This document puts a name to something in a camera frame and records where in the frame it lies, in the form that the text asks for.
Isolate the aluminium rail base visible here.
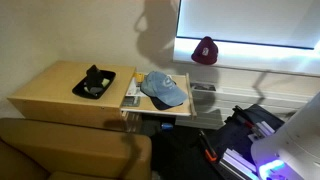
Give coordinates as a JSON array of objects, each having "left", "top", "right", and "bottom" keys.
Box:
[{"left": 219, "top": 149, "right": 259, "bottom": 180}]

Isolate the small grey card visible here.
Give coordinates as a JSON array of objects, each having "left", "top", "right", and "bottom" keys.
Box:
[{"left": 122, "top": 96, "right": 140, "bottom": 107}]

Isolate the sticker label on heater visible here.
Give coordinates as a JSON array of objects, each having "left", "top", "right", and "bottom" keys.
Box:
[{"left": 190, "top": 83, "right": 216, "bottom": 91}]

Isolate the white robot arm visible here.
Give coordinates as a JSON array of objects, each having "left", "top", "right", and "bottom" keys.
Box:
[{"left": 251, "top": 93, "right": 320, "bottom": 180}]

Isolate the blue object under tray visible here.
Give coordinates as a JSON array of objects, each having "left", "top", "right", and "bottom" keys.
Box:
[{"left": 161, "top": 123, "right": 174, "bottom": 130}]

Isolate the roller window blind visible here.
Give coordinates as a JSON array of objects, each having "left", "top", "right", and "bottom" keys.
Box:
[{"left": 177, "top": 0, "right": 320, "bottom": 49}]

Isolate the colourful brochure paper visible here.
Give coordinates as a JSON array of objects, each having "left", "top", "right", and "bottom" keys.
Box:
[{"left": 125, "top": 73, "right": 176, "bottom": 98}]

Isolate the navy cap yellow logo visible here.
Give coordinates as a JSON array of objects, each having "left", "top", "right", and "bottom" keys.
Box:
[{"left": 150, "top": 97, "right": 170, "bottom": 110}]

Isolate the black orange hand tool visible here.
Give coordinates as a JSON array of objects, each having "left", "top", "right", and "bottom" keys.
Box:
[{"left": 199, "top": 130, "right": 218, "bottom": 162}]

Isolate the white wall heater unit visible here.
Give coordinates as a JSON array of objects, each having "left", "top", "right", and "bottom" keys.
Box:
[{"left": 176, "top": 65, "right": 320, "bottom": 129}]

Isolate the wooden cabinet desk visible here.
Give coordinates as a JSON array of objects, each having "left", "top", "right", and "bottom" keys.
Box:
[{"left": 8, "top": 61, "right": 136, "bottom": 131}]

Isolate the maroon cap on sill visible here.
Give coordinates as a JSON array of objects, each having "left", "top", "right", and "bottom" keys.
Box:
[{"left": 191, "top": 36, "right": 218, "bottom": 65}]

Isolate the black plastic tray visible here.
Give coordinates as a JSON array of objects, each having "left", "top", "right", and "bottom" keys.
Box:
[{"left": 72, "top": 69, "right": 116, "bottom": 99}]

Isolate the black equipment case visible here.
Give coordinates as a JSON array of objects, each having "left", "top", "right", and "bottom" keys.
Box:
[{"left": 209, "top": 104, "right": 284, "bottom": 162}]

